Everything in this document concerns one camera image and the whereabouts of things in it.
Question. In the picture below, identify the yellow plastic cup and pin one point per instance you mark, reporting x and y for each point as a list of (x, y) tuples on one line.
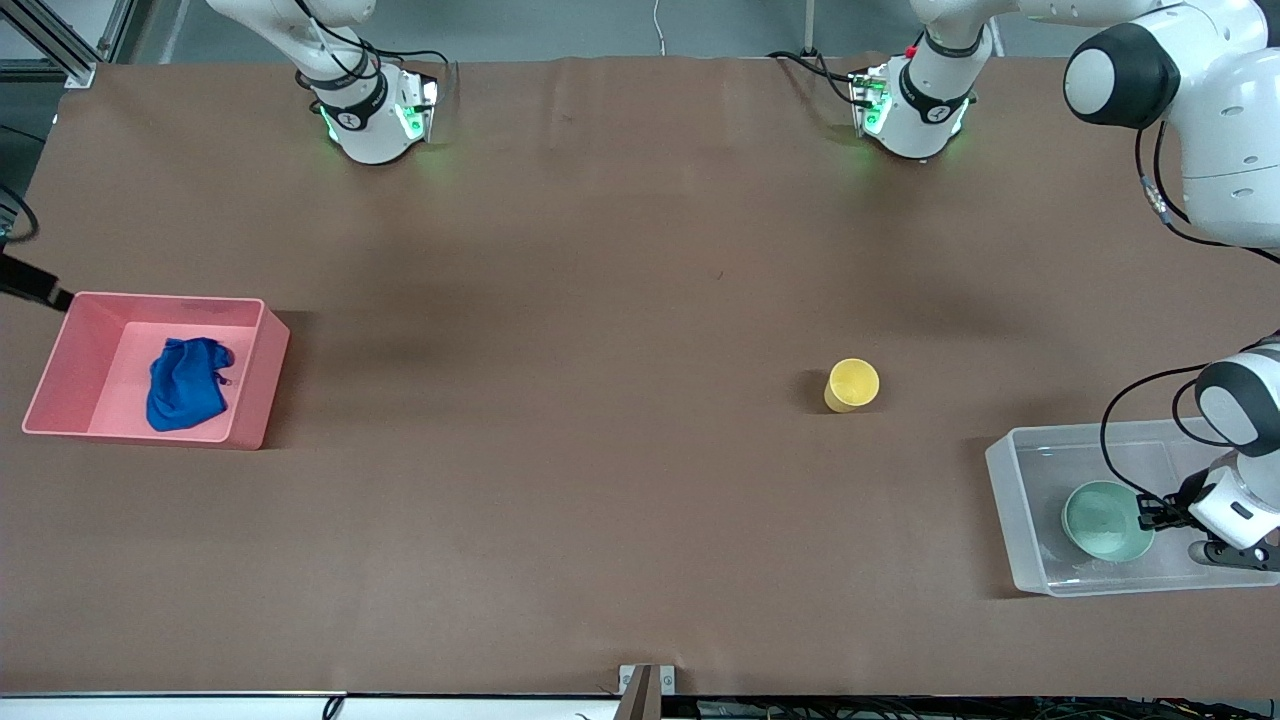
[(850, 385)]

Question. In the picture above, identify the clear plastic storage box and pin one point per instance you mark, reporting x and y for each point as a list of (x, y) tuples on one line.
[(1030, 520)]

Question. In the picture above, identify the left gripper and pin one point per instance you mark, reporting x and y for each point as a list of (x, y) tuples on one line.
[(1177, 510)]

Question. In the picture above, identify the metal table edge bracket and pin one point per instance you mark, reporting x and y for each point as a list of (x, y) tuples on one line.
[(647, 690)]

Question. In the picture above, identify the pink plastic bin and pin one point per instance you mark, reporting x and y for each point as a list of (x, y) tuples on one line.
[(60, 380)]

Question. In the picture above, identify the aluminium frame profile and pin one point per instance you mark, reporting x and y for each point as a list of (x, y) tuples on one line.
[(60, 50)]

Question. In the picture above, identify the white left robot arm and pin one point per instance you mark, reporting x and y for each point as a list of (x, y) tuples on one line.
[(1230, 100)]

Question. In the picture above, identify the blue crumpled cloth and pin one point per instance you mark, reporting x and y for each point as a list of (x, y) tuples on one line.
[(185, 390)]

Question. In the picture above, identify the green ceramic bowl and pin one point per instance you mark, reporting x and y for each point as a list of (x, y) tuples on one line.
[(1100, 525)]

